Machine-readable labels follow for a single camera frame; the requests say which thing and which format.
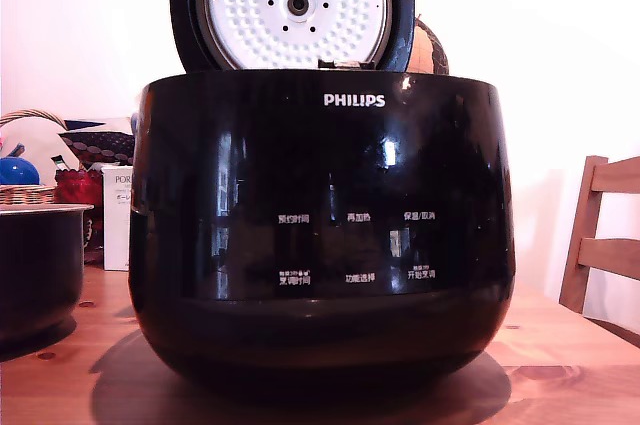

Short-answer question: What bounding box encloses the black rice cooker lid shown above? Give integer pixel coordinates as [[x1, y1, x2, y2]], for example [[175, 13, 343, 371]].
[[168, 0, 417, 78]]

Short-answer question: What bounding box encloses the brown globe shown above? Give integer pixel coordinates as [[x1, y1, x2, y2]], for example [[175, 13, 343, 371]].
[[405, 12, 451, 77]]

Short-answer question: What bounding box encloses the black Philips rice cooker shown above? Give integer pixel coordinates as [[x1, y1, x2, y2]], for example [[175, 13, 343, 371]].
[[127, 69, 516, 397]]

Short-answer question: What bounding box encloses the blue ball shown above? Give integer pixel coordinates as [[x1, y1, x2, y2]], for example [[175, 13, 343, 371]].
[[0, 156, 41, 187]]

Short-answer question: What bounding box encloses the white cloth bag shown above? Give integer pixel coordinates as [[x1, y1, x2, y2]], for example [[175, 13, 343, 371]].
[[0, 117, 82, 172]]

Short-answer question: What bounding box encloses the metallic pot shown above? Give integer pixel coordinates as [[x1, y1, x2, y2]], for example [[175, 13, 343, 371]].
[[0, 203, 96, 347]]

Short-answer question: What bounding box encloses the wicker basket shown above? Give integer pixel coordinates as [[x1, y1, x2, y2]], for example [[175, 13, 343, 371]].
[[0, 108, 70, 207]]

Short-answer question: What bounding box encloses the wooden chair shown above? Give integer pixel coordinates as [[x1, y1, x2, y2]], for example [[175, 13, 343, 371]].
[[558, 154, 640, 342]]

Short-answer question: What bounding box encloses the white cardboard box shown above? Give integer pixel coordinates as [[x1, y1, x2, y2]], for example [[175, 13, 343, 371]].
[[100, 164, 136, 273]]

